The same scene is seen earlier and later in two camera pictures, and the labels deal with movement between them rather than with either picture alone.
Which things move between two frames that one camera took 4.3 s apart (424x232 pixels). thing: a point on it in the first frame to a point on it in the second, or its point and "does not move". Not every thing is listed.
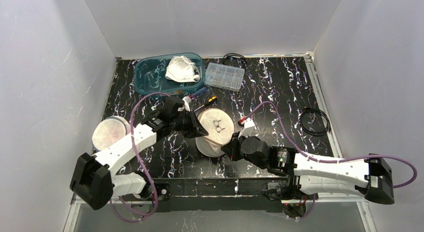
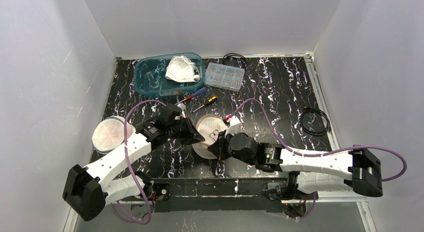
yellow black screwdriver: x=210 y=100 does not move
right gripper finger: x=233 y=148 to x=219 y=149
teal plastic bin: x=149 y=74 does not move
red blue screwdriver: x=202 y=90 does not move
